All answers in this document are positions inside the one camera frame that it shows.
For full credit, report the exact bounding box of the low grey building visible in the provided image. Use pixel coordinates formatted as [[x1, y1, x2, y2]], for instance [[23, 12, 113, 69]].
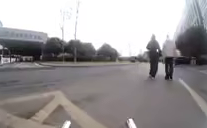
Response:
[[0, 8, 49, 65]]

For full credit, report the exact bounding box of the dark tree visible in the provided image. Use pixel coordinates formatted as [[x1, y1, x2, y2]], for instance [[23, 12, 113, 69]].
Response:
[[175, 25, 207, 65]]

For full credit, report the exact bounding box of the kerbed traffic island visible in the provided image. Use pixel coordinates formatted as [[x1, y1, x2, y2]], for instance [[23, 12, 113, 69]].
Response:
[[37, 60, 135, 68]]

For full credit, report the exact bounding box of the tall glass building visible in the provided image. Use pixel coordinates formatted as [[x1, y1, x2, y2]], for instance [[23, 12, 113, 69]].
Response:
[[174, 0, 207, 44]]

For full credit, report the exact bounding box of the row of round trees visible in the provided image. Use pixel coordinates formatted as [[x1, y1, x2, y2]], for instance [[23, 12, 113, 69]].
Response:
[[42, 36, 120, 62]]

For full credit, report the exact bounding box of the grey asphalt road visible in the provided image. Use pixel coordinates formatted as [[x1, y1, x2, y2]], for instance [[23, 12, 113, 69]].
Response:
[[0, 61, 207, 128]]

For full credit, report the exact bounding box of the tall bare tree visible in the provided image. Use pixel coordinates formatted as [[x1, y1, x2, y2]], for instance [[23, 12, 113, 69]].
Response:
[[59, 8, 72, 64], [72, 0, 82, 64]]

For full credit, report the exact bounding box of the robot's own part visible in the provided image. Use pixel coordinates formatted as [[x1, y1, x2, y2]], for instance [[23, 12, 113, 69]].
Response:
[[125, 117, 138, 128], [61, 120, 72, 128]]

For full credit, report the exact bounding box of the person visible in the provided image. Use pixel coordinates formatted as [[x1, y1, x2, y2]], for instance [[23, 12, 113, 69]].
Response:
[[161, 34, 179, 81], [145, 33, 163, 80]]

